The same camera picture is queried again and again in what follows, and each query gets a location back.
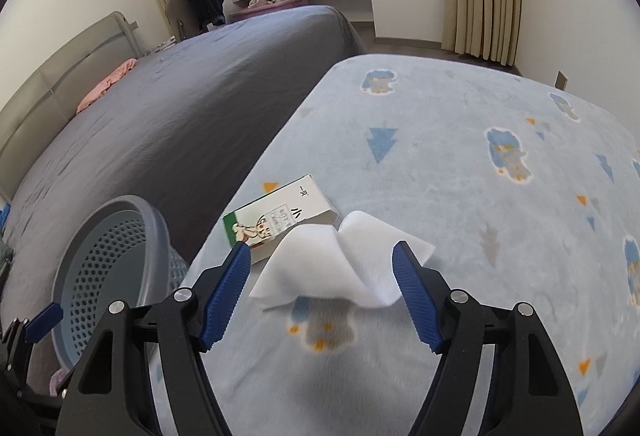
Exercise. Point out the purple fluffy cloth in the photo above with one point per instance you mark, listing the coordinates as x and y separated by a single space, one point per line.
57 381

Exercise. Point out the wall socket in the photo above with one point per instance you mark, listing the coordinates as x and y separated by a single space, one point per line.
561 81

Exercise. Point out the white tissue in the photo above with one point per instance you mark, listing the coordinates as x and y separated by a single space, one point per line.
320 266

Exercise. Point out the grey chair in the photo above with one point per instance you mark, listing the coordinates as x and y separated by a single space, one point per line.
175 16

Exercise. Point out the bed with grey sheet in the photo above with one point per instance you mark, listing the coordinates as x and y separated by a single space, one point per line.
175 106

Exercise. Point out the pink cloth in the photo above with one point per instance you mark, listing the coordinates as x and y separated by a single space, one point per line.
105 86

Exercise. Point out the small blue object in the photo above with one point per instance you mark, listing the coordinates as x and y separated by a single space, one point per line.
4 215

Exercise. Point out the light blue printed blanket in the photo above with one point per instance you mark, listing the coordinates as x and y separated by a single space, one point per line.
450 196

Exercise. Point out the green and white carton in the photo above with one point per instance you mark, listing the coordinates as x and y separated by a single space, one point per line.
280 216

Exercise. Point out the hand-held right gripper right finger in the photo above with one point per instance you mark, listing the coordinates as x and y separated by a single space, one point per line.
415 301

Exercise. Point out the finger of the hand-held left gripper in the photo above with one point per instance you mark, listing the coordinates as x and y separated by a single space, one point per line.
42 323
30 401

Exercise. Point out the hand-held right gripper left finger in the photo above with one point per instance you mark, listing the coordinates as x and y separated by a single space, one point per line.
225 301

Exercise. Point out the grey perforated plastic basket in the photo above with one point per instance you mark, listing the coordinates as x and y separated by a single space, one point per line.
100 266

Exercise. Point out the grey padded headboard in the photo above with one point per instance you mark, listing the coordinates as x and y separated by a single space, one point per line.
40 91

